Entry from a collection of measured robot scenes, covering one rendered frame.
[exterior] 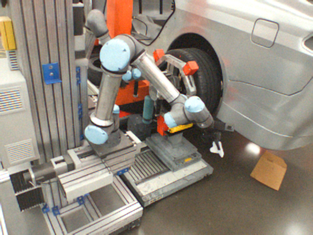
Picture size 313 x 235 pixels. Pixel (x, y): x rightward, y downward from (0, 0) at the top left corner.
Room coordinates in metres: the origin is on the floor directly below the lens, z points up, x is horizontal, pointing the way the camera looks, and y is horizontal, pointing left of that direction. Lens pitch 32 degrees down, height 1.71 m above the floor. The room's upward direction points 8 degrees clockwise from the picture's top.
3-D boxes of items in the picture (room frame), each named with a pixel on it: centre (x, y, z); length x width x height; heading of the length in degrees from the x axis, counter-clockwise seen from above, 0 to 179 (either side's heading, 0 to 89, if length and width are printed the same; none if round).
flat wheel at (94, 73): (3.21, 0.76, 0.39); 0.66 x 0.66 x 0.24
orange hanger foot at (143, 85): (2.32, 0.17, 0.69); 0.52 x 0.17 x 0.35; 129
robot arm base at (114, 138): (1.12, 0.27, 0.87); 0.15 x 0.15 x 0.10
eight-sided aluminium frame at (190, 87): (1.87, -0.08, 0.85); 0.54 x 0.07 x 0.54; 39
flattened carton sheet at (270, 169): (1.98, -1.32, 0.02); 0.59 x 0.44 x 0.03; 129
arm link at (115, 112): (1.11, 0.27, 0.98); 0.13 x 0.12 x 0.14; 174
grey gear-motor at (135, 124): (2.13, 0.09, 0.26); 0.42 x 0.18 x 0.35; 129
